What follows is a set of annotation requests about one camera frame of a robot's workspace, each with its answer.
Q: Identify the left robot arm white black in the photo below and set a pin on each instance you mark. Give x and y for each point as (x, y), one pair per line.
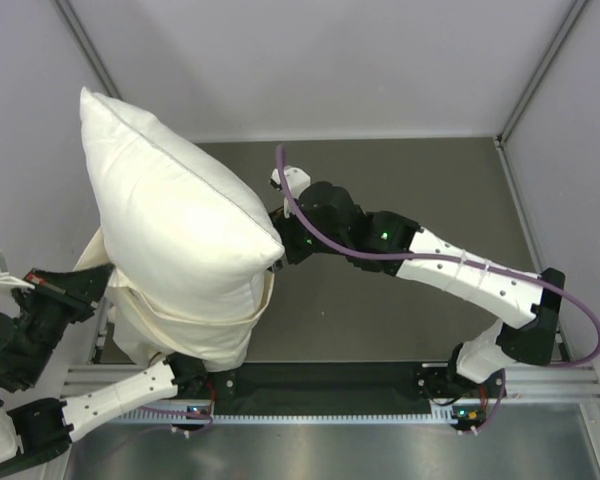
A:
(42, 430)

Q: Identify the aluminium corner post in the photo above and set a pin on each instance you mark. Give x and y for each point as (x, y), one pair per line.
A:
(81, 37)
(574, 13)

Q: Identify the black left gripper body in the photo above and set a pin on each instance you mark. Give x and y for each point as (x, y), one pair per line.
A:
(53, 305)

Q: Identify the white pillow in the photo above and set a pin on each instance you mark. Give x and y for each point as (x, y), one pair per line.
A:
(182, 228)

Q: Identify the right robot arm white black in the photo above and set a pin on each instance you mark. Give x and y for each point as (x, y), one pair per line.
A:
(526, 305)

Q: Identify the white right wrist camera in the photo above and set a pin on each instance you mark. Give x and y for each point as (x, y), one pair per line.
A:
(297, 180)

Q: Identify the cream pillowcase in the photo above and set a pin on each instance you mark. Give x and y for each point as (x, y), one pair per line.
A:
(180, 330)

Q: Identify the left aluminium corner post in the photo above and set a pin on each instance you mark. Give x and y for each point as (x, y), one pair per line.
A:
(81, 37)

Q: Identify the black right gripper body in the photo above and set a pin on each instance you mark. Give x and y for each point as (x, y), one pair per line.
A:
(296, 244)

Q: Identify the right aluminium corner post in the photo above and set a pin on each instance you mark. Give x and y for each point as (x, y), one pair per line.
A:
(574, 13)

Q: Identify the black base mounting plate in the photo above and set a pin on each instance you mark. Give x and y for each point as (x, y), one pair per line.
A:
(332, 389)

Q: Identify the aluminium frame rail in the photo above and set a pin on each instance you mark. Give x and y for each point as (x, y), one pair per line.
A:
(529, 385)

